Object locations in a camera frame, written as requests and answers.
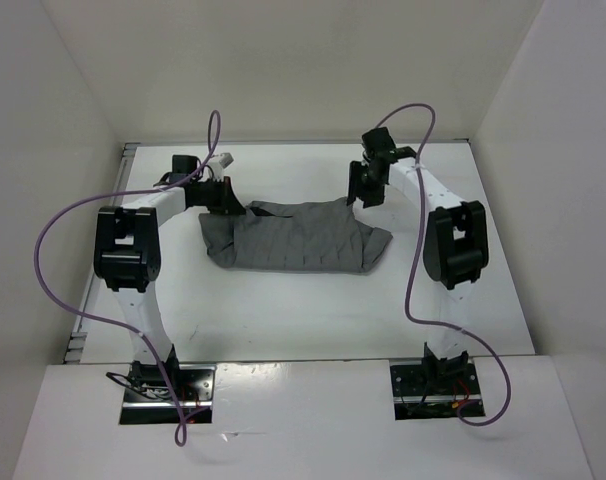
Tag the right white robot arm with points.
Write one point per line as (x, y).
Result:
(452, 245)

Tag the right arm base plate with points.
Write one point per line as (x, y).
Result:
(420, 395)

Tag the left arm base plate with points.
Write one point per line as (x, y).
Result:
(148, 401)

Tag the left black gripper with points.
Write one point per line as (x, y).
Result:
(227, 204)

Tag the aluminium table frame rail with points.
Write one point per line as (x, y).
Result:
(78, 335)

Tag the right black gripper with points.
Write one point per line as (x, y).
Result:
(355, 189)

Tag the grey pleated skirt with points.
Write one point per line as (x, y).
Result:
(317, 237)

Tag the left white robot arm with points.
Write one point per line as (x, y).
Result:
(127, 257)

